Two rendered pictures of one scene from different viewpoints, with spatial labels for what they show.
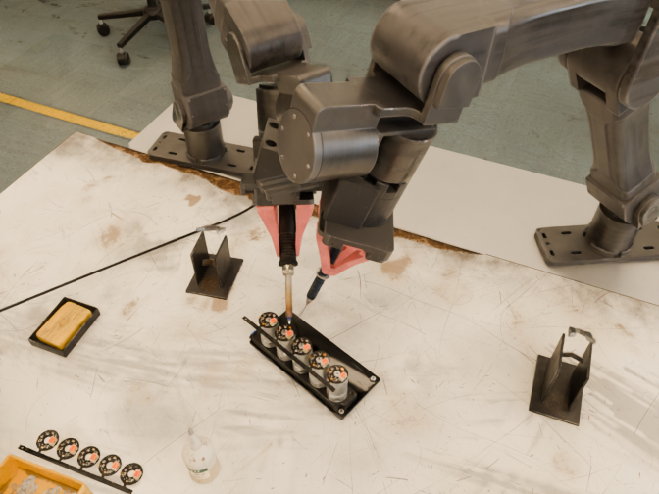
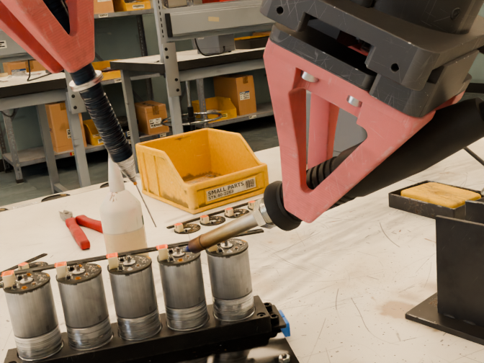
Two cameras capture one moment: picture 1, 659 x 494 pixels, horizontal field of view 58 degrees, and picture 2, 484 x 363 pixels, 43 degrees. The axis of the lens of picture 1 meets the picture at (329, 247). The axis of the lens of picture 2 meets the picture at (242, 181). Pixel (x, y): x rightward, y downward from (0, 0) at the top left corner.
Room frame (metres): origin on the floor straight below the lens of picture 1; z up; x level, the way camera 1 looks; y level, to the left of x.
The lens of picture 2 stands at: (0.64, -0.18, 0.94)
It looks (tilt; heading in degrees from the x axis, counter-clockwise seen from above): 15 degrees down; 127
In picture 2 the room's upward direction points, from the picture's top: 6 degrees counter-clockwise
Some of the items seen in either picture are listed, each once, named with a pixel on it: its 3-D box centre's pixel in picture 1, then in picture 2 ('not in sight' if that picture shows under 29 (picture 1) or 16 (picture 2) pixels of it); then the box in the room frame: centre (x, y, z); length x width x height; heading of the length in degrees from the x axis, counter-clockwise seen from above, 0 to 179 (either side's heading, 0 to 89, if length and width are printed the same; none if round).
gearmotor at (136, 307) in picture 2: (302, 357); (135, 302); (0.39, 0.03, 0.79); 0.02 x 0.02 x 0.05
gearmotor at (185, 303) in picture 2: (285, 344); (184, 294); (0.41, 0.05, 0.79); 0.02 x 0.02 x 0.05
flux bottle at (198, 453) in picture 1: (197, 450); (119, 205); (0.27, 0.14, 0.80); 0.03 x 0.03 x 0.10
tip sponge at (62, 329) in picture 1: (65, 325); (439, 199); (0.46, 0.35, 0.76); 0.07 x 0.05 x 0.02; 160
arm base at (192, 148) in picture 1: (204, 137); not in sight; (0.82, 0.21, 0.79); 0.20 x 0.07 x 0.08; 73
